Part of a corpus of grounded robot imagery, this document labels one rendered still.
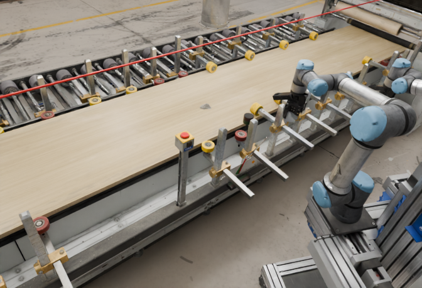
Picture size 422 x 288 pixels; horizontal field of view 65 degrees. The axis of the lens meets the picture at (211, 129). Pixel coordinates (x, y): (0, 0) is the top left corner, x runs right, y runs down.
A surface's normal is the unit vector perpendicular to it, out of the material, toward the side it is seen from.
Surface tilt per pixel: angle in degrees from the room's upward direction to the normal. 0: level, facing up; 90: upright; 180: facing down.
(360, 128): 82
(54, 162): 0
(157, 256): 0
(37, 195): 0
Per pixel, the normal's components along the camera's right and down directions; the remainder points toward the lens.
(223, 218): 0.10, -0.77
